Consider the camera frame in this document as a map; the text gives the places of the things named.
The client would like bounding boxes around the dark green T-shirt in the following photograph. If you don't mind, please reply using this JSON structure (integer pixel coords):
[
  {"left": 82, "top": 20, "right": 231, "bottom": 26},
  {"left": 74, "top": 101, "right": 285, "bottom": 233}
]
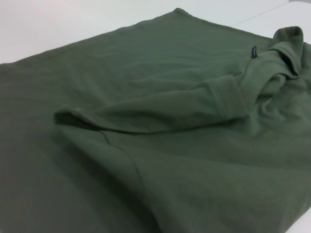
[{"left": 0, "top": 7, "right": 311, "bottom": 233}]

